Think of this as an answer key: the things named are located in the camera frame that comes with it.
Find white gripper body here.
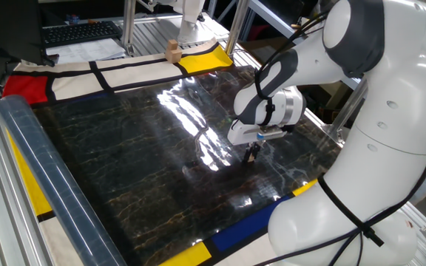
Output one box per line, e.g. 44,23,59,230
227,119,265,146

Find colour block patterned cloth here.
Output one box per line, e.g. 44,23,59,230
1,36,338,266

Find black marble vinyl sheet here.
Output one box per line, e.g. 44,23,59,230
0,65,347,266

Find stacked wooden blocks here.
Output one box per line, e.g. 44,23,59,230
164,39,183,64

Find white paper sheets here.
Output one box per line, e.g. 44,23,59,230
46,38,127,64

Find black keyboard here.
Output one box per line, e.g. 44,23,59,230
41,20,124,49

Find grey camera with blue cap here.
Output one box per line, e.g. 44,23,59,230
256,125,288,142

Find aluminium frame brace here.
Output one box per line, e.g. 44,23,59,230
322,77,369,143

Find aluminium frame post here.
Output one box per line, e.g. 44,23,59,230
224,0,251,56
122,0,137,57

